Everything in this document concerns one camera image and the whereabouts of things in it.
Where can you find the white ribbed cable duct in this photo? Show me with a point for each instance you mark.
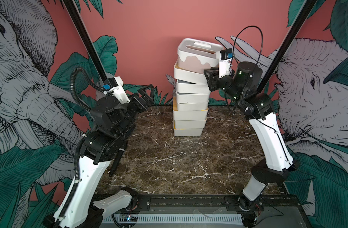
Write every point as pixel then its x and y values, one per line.
pixel 230 219

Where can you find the white box grey lid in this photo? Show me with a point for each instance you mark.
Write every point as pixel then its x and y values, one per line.
pixel 191 88
pixel 185 98

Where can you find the white box grey lid front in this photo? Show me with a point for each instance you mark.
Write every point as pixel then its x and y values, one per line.
pixel 191 88

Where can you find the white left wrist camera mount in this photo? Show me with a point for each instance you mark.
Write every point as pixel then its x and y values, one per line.
pixel 114 87

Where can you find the white box grey lid back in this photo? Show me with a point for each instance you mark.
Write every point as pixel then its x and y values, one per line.
pixel 185 98

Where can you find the large white box bamboo lid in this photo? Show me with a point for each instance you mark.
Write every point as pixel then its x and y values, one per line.
pixel 189 124

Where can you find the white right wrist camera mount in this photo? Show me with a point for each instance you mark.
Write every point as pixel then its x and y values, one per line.
pixel 225 58

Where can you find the white box yellow wood lid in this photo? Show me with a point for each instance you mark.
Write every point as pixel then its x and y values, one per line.
pixel 188 132

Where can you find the black frame post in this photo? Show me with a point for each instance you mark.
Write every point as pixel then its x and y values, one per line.
pixel 301 17
pixel 85 37

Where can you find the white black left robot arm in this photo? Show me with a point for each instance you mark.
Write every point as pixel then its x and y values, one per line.
pixel 100 149

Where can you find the black right frame post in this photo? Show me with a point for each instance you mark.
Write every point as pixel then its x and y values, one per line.
pixel 301 17

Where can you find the black left frame post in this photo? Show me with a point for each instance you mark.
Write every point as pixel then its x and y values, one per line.
pixel 85 37

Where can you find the pink white drip tissue box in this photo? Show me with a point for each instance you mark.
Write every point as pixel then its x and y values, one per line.
pixel 197 55

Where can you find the narrow white box bamboo lid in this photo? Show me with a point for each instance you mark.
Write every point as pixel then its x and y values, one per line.
pixel 190 106

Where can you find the white box bamboo lid corner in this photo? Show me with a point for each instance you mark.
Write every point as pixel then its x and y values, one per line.
pixel 190 115

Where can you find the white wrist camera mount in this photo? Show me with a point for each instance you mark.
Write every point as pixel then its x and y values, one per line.
pixel 114 87
pixel 225 58

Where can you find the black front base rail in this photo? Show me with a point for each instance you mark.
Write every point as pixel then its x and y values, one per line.
pixel 228 203

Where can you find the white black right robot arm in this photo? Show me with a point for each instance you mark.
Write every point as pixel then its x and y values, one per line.
pixel 241 87

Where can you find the small white box bamboo lid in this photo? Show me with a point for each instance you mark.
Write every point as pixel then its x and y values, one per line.
pixel 188 76

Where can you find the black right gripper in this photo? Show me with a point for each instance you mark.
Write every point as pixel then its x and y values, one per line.
pixel 217 82

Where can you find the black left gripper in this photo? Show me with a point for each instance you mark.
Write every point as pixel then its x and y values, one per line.
pixel 147 102

